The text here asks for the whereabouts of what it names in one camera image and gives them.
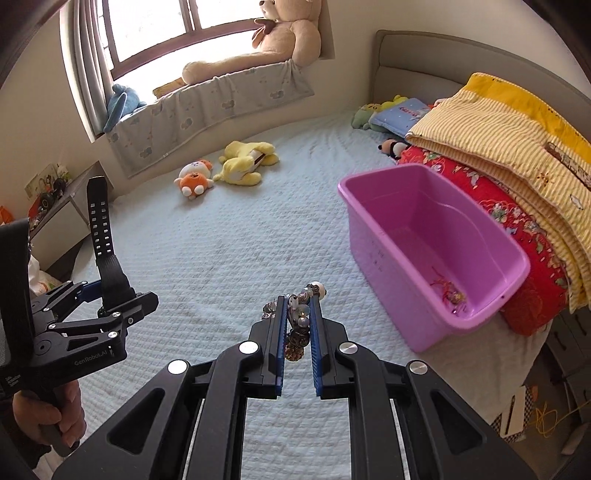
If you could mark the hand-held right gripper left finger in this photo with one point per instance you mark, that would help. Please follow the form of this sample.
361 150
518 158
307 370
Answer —
277 350

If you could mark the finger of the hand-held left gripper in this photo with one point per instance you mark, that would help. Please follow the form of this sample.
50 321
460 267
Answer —
134 307
92 288

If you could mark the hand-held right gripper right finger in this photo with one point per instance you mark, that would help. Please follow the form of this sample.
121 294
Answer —
315 350

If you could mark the black wrist watch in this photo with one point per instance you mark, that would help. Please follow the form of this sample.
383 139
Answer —
99 221

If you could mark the purple plastic basin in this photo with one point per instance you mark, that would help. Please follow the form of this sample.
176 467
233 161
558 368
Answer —
392 240

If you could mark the person's left hand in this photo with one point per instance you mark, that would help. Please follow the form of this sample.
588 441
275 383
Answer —
37 415

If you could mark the white plastic bag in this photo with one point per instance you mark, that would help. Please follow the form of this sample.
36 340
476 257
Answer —
41 277

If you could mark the white grey nightstand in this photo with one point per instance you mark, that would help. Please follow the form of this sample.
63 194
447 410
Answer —
60 221

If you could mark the pile of small trinkets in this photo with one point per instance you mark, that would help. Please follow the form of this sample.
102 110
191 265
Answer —
51 184

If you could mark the light blue bed blanket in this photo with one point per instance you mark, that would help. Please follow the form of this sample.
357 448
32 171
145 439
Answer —
231 240

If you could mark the orange white plush toy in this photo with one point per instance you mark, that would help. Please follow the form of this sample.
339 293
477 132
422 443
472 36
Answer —
194 177

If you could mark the large yellow plush toy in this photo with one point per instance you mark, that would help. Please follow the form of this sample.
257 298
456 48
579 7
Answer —
240 166

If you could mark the blue plush toy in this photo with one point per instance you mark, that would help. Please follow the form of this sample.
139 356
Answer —
122 104

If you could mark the checkered white box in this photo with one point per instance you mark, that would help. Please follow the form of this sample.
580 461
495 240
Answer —
517 406

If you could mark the flat yellow cushion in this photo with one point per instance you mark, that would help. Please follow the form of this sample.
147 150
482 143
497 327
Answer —
168 87

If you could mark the pale blue window seat cloth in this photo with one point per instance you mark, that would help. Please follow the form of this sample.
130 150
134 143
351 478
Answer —
207 101

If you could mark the grey curtain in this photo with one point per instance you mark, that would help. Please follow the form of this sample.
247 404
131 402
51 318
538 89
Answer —
87 69

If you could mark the green plush toy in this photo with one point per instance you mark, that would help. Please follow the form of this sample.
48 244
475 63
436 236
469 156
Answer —
364 115

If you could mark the blue printed pillow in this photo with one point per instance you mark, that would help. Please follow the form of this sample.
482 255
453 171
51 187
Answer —
397 117

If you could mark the grey drawer cabinet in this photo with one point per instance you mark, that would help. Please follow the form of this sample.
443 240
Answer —
572 341

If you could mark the small yellow plush toy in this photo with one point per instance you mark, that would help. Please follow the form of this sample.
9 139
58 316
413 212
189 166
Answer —
396 101

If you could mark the brown framed window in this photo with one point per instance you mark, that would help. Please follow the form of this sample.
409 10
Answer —
152 23

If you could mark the yellow striped quilt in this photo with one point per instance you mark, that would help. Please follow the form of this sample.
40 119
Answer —
508 124

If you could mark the grey upholstered headboard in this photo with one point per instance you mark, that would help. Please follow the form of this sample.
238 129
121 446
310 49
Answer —
415 69

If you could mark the large beige teddy bear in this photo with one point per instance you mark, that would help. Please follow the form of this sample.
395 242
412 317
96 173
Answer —
286 32

